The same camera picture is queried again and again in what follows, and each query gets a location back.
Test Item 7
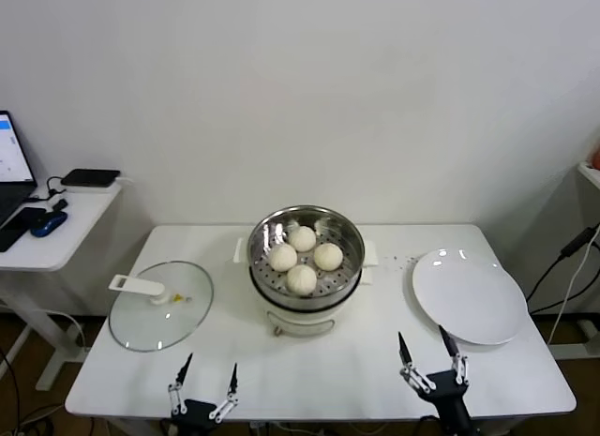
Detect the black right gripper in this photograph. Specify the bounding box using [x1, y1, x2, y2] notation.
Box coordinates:
[397, 325, 473, 421]

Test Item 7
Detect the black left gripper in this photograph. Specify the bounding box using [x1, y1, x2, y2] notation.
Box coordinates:
[167, 352, 239, 436]

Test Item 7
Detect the white steamed baozi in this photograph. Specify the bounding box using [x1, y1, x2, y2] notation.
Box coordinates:
[269, 243, 299, 273]
[285, 264, 319, 296]
[312, 242, 344, 272]
[288, 225, 318, 253]

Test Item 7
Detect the perforated steel steamer basket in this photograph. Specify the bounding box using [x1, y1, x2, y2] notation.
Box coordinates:
[247, 203, 367, 302]

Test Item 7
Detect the white round plate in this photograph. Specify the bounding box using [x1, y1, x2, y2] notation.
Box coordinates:
[412, 248, 530, 346]

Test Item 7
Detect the white electric cooking pot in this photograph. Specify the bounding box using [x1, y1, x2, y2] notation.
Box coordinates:
[232, 236, 380, 338]

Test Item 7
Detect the white side table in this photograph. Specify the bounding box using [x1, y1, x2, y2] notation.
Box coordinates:
[0, 180, 126, 393]

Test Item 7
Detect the blue computer mouse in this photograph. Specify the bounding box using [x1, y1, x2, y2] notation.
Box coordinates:
[29, 209, 68, 237]

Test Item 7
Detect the black flat box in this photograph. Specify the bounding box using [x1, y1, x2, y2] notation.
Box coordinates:
[60, 168, 122, 188]

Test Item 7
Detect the black smartphone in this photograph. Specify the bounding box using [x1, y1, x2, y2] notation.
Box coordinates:
[0, 206, 48, 253]

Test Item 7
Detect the black laptop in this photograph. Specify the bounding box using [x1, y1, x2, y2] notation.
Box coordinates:
[0, 110, 38, 227]

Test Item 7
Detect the glass lid with white handle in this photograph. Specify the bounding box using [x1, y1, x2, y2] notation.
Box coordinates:
[108, 260, 216, 353]

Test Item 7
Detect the white floor cable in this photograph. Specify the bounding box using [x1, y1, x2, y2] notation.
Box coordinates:
[44, 308, 93, 353]

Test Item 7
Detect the white hanging cable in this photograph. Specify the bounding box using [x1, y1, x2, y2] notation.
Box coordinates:
[546, 229, 600, 348]

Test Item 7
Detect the black cable with adapter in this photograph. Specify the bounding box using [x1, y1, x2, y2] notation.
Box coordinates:
[524, 222, 600, 315]

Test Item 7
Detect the thin black desk cable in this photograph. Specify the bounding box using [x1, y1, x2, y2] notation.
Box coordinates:
[25, 174, 67, 203]

